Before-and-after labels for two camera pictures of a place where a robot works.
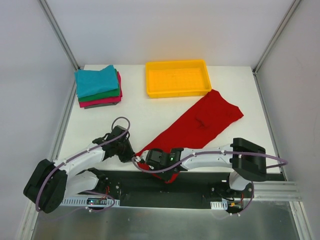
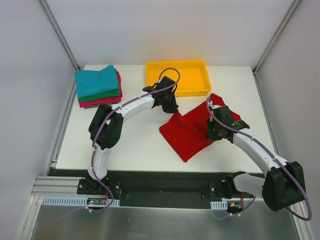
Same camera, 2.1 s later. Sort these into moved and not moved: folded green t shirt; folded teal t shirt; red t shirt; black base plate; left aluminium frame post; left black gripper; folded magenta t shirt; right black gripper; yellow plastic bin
Moved: left black gripper; right black gripper; red t shirt
Not moved: left aluminium frame post; black base plate; folded magenta t shirt; folded green t shirt; yellow plastic bin; folded teal t shirt
